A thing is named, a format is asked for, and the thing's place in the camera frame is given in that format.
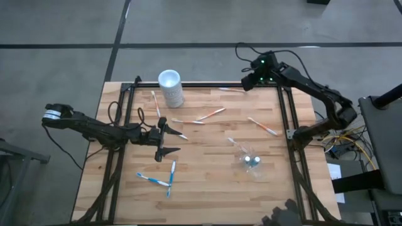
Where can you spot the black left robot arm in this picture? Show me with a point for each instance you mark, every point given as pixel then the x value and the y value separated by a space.
pixel 94 130

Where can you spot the black metal rig frame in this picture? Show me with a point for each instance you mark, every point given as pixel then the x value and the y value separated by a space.
pixel 204 85

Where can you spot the grey metal stand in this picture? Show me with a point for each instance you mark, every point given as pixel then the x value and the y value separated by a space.
pixel 25 153

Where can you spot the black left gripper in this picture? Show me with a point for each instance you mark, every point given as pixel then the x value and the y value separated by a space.
pixel 154 138

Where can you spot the grey cart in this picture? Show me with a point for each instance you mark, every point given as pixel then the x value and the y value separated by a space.
pixel 381 141

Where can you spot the white paper sheet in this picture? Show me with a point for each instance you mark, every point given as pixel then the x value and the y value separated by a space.
pixel 334 171

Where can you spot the black pole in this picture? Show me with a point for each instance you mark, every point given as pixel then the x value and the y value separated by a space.
pixel 389 94

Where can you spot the black box on floor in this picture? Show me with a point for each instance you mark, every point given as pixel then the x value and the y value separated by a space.
pixel 318 2

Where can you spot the white paper cup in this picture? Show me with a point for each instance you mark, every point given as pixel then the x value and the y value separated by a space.
pixel 171 91

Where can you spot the blue white toothbrush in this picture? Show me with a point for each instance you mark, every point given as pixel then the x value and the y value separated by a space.
pixel 171 177
pixel 153 179

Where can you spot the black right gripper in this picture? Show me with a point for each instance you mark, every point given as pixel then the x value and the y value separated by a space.
pixel 262 70

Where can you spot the black cart base bar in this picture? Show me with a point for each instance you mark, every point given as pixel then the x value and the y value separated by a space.
pixel 355 182

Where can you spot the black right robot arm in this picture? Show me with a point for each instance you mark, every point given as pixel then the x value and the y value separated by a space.
pixel 314 88

